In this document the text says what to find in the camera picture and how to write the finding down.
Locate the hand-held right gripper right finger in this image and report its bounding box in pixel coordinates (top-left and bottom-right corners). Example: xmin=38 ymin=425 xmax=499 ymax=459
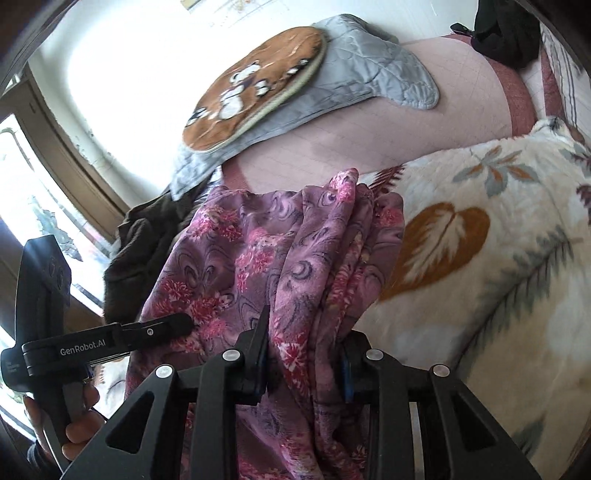
xmin=339 ymin=330 xmax=543 ymax=480

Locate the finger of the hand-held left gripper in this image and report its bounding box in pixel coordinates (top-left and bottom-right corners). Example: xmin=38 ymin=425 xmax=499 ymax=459
xmin=121 ymin=313 xmax=195 ymax=346

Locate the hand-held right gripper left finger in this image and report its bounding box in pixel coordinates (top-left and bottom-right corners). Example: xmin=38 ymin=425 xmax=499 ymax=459
xmin=60 ymin=305 xmax=273 ymax=480

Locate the purple floral garment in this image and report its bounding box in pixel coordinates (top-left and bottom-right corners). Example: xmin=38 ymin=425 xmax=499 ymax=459
xmin=124 ymin=167 xmax=407 ymax=480

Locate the person's left hand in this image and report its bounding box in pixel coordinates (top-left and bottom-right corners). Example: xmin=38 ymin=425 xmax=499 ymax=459
xmin=23 ymin=383 xmax=105 ymax=462

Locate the dark brown garment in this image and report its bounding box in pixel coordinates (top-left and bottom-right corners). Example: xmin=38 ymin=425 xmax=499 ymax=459
xmin=102 ymin=187 xmax=222 ymax=324

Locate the leaf print fleece blanket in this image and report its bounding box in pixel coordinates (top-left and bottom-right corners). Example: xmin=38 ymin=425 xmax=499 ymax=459
xmin=88 ymin=117 xmax=591 ymax=480

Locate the brown round cushion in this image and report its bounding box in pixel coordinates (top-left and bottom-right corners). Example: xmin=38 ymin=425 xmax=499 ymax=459
xmin=182 ymin=26 xmax=328 ymax=152

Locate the pink bed sheet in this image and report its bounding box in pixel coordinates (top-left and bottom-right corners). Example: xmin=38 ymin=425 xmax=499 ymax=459
xmin=222 ymin=37 xmax=583 ymax=195

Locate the grey quilted pad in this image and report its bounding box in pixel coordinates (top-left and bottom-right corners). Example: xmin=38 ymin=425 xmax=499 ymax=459
xmin=170 ymin=14 xmax=439 ymax=201

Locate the striped cloth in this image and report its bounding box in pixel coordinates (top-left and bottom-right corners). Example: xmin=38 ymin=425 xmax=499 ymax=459
xmin=538 ymin=23 xmax=591 ymax=144

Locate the black cloth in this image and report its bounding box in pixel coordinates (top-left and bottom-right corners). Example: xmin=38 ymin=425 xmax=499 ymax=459
xmin=471 ymin=0 xmax=541 ymax=70

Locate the wooden window frame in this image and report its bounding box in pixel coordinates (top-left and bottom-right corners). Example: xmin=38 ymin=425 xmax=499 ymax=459
xmin=0 ymin=65 xmax=134 ymax=324

